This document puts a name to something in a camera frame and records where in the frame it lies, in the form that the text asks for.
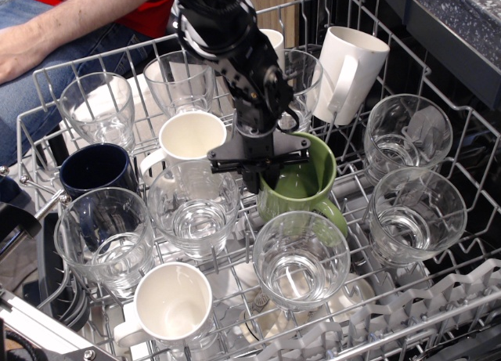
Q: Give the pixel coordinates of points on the white mug back right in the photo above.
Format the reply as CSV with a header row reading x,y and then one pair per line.
x,y
351,62

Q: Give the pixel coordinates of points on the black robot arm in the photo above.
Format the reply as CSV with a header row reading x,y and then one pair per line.
x,y
224,34

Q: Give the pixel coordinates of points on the clear glass front left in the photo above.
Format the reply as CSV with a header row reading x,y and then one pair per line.
x,y
106,237

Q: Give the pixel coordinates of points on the person forearm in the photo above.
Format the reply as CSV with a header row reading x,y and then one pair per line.
x,y
26,45

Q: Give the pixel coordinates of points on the clear glass back left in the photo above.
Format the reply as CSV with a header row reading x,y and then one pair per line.
x,y
100,108

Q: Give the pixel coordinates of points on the clear glass middle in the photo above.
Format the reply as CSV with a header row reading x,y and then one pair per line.
x,y
194,208

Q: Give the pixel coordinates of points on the white mug back centre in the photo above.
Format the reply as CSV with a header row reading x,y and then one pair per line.
x,y
277,40

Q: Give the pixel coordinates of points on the clear glass right lower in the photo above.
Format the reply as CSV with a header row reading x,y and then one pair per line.
x,y
414,214

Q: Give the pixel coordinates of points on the green ceramic mug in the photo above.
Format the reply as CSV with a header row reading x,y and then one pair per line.
x,y
304,187

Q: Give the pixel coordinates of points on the cream mug front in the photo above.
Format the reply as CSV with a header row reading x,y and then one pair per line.
x,y
173,304

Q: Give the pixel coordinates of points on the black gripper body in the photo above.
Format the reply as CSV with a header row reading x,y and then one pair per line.
x,y
259,153

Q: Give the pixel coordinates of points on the clear glass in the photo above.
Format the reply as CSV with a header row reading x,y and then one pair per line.
x,y
414,214
194,208
303,73
180,83
100,108
405,130
301,260
106,237

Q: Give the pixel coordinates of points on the dark blue mug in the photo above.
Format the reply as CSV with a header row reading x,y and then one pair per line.
x,y
97,166

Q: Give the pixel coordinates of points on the clear glass back centre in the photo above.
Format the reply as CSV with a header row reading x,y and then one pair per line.
x,y
303,73

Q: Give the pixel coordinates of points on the grey plastic tine holder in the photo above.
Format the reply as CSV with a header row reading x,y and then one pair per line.
x,y
453,302

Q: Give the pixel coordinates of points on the clear glass right upper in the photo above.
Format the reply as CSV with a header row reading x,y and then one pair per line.
x,y
405,130

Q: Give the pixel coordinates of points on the clear glass front centre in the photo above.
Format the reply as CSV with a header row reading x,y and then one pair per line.
x,y
301,260

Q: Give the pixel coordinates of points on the white mug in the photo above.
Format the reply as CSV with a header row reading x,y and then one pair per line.
x,y
277,40
351,62

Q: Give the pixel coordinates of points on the cream mug centre left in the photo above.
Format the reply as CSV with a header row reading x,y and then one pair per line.
x,y
184,137

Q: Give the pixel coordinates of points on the person leg blue jeans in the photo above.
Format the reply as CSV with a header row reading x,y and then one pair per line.
x,y
20,94

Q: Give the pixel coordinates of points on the red shirt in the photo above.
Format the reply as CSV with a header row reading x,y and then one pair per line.
x,y
152,8

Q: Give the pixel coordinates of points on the cream mug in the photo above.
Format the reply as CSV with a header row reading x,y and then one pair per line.
x,y
184,137
173,304

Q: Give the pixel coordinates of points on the dark speckled countertop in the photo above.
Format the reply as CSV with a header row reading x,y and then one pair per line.
x,y
464,35

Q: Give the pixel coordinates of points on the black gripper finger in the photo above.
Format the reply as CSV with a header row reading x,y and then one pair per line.
x,y
251,177
271,175

